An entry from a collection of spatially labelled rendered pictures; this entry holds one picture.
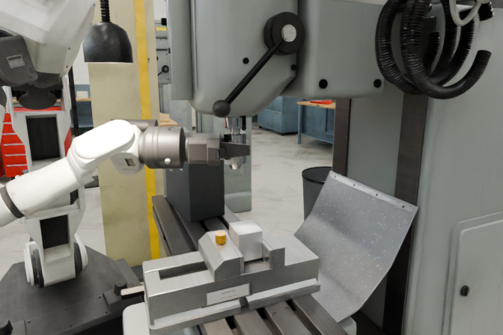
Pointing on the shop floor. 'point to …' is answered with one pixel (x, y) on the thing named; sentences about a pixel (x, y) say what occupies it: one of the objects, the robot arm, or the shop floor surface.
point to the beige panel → (116, 238)
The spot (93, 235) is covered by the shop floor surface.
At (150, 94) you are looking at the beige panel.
